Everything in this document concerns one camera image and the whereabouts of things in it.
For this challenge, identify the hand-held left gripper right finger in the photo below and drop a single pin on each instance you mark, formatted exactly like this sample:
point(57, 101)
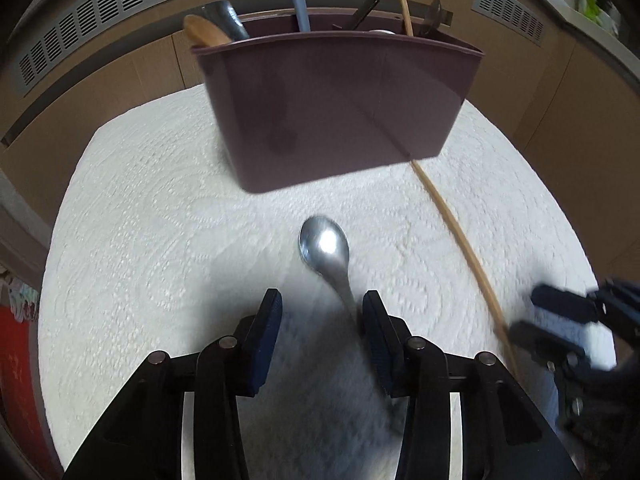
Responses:
point(380, 345)

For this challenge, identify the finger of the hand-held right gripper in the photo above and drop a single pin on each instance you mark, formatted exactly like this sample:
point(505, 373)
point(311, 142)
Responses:
point(545, 345)
point(565, 302)

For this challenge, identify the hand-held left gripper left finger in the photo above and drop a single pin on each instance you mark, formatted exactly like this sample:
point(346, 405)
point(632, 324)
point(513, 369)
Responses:
point(265, 340)

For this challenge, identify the metal spoon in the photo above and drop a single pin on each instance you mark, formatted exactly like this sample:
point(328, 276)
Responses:
point(324, 245)

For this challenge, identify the purple plastic utensil caddy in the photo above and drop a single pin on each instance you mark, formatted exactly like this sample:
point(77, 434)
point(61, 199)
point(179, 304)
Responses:
point(330, 105)

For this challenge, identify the wooden spoon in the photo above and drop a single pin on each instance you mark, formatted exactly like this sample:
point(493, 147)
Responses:
point(205, 30)

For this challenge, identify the grey-blue plastic spoon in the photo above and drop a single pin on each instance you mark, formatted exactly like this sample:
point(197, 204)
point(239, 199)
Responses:
point(300, 10)

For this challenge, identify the white textured paper towel mat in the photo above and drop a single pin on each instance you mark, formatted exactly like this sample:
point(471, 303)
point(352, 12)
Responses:
point(150, 235)

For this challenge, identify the red object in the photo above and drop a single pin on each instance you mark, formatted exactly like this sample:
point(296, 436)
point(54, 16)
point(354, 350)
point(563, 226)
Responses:
point(20, 370)

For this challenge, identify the grey counter ledge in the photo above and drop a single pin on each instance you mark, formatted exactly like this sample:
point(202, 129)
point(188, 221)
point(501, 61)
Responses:
point(600, 45)

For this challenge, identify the green object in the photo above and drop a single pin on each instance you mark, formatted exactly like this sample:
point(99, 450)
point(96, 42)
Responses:
point(595, 7)

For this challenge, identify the short grey vent grille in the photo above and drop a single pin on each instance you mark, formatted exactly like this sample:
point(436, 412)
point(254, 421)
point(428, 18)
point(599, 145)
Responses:
point(507, 10)

